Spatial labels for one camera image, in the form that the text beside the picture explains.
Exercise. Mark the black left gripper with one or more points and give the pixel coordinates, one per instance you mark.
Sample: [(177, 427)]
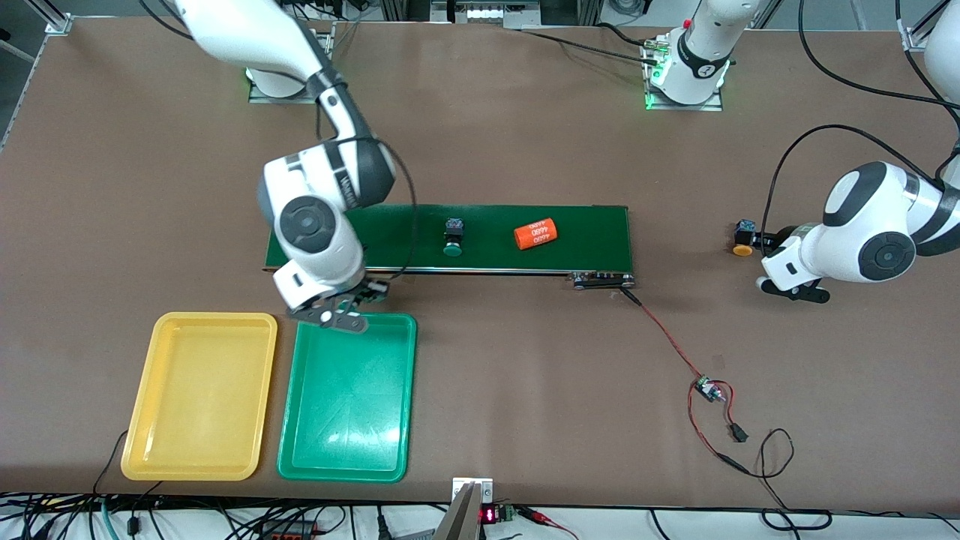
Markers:
[(772, 241)]

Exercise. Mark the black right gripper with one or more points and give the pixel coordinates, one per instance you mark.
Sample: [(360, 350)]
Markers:
[(367, 292)]

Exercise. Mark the yellow mushroom push button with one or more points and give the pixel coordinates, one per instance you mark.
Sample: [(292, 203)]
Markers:
[(742, 250)]

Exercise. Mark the orange printed cylinder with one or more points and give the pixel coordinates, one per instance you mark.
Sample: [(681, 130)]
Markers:
[(536, 234)]

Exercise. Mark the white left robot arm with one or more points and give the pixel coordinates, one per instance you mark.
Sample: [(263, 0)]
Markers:
[(862, 225)]

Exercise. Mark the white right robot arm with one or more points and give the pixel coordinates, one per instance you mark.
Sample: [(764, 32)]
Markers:
[(307, 225)]

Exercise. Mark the green plastic tray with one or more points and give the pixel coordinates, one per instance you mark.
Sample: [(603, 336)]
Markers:
[(345, 397)]

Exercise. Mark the small speed controller board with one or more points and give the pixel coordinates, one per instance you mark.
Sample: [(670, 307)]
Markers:
[(705, 388)]

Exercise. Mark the green conveyor belt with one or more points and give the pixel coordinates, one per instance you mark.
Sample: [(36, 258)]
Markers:
[(585, 236)]

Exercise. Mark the yellow plastic tray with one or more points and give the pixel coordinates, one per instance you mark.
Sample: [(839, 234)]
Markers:
[(199, 397)]

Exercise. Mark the red digit display module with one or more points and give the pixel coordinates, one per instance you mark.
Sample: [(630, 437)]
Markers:
[(489, 515)]

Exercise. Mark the orange power strip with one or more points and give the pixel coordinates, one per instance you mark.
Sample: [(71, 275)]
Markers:
[(289, 532)]

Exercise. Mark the red clip lead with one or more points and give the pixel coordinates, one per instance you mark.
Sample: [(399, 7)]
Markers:
[(536, 514)]

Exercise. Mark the white device with lights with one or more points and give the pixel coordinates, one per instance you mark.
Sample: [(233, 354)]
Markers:
[(487, 13)]

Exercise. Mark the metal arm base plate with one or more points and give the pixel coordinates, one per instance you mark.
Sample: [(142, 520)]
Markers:
[(686, 107), (270, 98)]

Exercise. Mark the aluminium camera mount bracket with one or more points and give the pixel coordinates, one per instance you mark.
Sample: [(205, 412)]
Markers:
[(469, 517)]

